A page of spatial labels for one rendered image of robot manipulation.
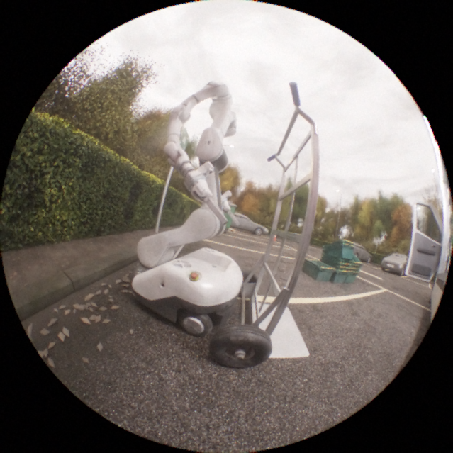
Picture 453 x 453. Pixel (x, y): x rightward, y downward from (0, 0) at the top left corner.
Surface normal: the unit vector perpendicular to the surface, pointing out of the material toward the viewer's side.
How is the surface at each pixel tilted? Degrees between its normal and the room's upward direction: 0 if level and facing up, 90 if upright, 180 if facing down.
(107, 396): 0
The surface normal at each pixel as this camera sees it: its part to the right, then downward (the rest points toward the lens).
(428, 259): -0.89, -0.25
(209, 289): 0.55, -0.48
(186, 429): 0.23, -0.97
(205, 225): -0.19, 0.00
